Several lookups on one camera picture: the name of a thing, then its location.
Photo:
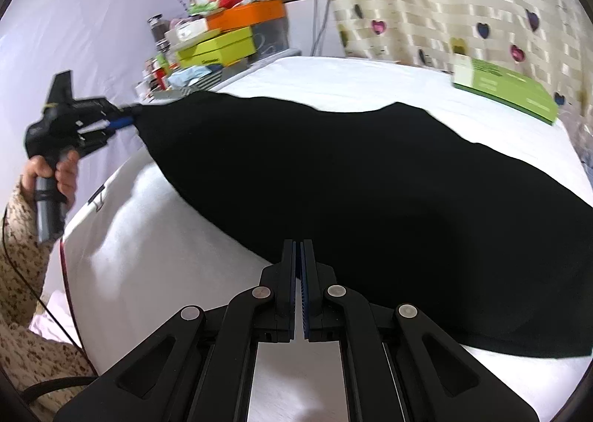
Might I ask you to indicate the white towel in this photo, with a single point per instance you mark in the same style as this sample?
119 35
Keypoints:
162 241

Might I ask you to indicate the lime green box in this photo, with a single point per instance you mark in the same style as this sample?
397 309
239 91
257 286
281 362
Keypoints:
217 49

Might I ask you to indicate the person's left forearm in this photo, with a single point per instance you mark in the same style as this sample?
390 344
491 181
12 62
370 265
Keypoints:
23 273

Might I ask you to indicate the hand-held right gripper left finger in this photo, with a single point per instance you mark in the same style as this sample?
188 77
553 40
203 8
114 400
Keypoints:
286 283

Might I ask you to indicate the black pants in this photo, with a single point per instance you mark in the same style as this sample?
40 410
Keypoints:
324 171

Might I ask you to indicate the black white striped box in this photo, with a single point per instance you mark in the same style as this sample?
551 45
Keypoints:
217 76

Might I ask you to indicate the orange flat box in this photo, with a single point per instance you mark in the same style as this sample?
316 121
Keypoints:
245 16

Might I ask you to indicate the green white flat box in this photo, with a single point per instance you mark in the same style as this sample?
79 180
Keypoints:
505 88

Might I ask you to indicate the light blue cloth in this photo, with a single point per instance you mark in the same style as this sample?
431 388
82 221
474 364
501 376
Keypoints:
187 75

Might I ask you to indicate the small white box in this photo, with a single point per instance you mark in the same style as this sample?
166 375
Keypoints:
185 30

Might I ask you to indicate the dark jar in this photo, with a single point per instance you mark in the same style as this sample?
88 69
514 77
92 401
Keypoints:
158 30

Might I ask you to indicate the small red bottle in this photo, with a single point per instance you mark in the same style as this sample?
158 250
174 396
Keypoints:
160 75

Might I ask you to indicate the pale pink cloth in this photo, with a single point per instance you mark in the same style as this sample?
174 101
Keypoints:
51 315

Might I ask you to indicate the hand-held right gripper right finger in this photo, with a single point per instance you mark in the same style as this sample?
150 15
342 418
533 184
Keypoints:
304 306

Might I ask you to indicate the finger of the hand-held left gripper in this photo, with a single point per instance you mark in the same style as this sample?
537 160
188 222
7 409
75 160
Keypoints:
119 123
125 112

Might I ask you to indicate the person's left hand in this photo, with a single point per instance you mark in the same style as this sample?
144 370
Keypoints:
67 176

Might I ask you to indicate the clear plastic storage box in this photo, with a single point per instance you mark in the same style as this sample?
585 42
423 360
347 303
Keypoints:
273 39

